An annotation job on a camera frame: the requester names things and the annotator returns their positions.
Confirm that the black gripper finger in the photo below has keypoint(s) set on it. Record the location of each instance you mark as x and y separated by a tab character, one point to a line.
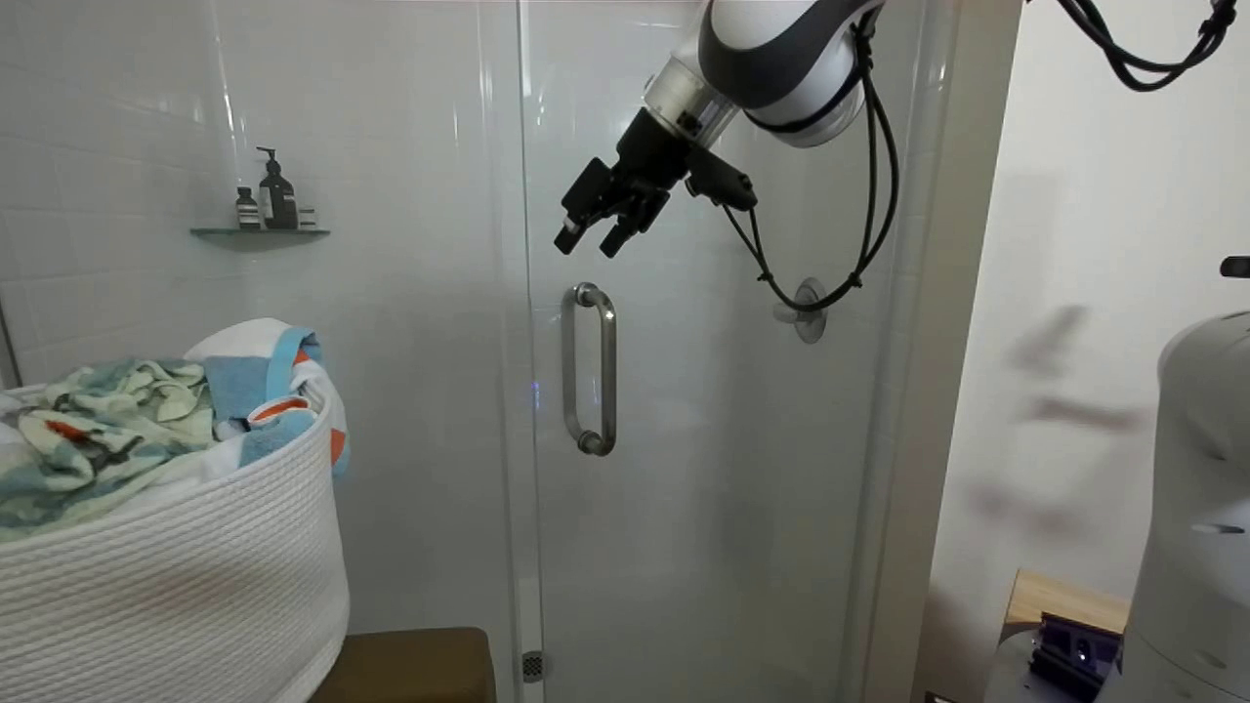
574	221
625	229

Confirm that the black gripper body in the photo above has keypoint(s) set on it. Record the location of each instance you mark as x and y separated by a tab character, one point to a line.
647	160

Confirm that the glass shower door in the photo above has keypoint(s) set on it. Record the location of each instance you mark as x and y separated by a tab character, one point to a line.
717	521

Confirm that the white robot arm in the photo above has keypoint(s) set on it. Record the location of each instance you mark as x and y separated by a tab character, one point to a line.
781	51

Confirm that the fixed glass shower panel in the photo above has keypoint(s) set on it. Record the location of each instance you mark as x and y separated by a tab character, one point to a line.
414	327

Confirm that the chrome shower valve knob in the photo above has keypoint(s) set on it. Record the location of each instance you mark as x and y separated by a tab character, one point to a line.
807	314

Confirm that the glass corner shower shelf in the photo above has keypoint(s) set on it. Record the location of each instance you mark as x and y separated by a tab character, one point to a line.
260	234

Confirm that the metal door hinge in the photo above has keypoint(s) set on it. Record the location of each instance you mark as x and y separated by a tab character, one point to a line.
533	666

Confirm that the dark pump bottle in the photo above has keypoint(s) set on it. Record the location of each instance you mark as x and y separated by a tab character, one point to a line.
274	198

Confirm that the small dark bottle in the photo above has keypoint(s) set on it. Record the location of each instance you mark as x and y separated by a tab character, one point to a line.
247	211

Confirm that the blue orange white towel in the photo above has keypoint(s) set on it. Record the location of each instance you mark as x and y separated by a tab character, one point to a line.
260	384

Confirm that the brown cardboard box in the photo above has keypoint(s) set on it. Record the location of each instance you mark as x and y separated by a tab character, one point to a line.
412	666

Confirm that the green patterned cloth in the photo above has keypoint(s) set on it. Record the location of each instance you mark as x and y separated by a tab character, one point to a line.
104	429

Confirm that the white woven laundry basket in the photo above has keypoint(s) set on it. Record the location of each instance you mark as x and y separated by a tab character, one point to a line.
168	588

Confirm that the light wooden box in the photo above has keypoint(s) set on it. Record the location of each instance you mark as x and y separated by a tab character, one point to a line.
1058	600

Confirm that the grey metal rod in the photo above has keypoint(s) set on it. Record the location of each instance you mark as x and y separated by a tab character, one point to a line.
7	343

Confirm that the purple blue object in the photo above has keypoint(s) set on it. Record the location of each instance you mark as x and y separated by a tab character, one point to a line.
1075	648

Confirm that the large white rounded object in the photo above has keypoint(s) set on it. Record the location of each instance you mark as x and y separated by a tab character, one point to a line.
1204	521

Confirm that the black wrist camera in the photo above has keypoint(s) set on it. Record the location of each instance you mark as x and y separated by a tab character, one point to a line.
725	181

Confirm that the beige shower door frame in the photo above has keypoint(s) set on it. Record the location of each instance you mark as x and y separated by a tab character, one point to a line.
938	393

